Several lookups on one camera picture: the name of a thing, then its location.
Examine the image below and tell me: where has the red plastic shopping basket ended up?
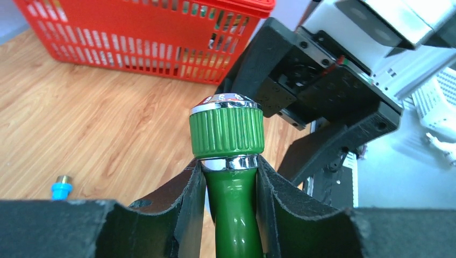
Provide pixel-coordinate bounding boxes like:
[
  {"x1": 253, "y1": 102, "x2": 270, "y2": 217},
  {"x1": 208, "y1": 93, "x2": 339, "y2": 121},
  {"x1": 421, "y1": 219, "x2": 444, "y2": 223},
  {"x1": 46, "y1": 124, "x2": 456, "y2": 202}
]
[{"x1": 15, "y1": 0, "x2": 276, "y2": 84}]

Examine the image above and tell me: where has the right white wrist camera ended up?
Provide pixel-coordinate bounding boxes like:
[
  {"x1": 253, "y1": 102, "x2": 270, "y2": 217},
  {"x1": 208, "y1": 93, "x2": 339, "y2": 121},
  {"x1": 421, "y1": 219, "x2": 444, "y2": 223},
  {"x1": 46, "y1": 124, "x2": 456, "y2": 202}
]
[{"x1": 300, "y1": 1, "x2": 455, "y2": 71}]

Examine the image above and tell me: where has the blue faucet with white elbow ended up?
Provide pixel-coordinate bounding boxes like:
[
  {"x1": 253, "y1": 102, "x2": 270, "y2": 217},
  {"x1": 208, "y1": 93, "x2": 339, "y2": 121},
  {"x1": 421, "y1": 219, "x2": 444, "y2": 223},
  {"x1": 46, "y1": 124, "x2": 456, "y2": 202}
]
[{"x1": 51, "y1": 175, "x2": 73, "y2": 200}]

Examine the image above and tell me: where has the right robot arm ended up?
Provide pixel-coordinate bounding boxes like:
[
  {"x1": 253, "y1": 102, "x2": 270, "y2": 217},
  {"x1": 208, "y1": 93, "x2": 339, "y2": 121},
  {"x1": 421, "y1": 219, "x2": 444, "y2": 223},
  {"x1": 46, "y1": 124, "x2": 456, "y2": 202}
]
[{"x1": 217, "y1": 18, "x2": 453, "y2": 186}]

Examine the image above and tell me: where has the white yellow faucet on floor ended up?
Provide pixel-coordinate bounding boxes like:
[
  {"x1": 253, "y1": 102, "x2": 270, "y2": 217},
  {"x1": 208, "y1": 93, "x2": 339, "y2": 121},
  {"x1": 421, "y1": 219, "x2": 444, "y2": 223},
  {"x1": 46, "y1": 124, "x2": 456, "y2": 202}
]
[{"x1": 425, "y1": 133, "x2": 455, "y2": 167}]

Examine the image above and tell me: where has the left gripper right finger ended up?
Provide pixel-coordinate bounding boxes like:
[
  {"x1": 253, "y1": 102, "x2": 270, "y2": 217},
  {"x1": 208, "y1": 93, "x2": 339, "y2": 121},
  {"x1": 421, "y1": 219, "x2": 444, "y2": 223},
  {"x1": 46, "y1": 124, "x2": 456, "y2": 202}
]
[{"x1": 256, "y1": 157, "x2": 455, "y2": 257}]

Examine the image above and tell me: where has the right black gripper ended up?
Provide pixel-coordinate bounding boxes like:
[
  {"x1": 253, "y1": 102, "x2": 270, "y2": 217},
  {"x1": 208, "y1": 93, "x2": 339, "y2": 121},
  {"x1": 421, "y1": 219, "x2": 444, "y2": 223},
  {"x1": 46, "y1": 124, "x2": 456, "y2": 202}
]
[{"x1": 216, "y1": 17, "x2": 402, "y2": 184}]

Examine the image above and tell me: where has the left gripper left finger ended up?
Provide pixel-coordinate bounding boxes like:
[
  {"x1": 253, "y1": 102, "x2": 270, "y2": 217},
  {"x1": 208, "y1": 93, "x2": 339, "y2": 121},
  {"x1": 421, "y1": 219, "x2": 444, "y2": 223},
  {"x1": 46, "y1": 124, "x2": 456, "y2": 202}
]
[{"x1": 1, "y1": 160, "x2": 206, "y2": 257}]

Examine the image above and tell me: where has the green plastic faucet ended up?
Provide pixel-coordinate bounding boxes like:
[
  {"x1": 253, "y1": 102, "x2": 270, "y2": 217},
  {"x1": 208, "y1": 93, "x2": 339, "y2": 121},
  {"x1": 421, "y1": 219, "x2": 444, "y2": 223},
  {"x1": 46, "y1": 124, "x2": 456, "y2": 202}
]
[{"x1": 189, "y1": 93, "x2": 265, "y2": 257}]

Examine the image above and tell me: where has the white plastic crate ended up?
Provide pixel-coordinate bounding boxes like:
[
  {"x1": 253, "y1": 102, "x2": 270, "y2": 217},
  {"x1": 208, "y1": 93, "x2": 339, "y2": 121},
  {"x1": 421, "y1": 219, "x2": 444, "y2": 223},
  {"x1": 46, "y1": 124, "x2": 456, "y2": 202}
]
[{"x1": 412, "y1": 68, "x2": 455, "y2": 140}]

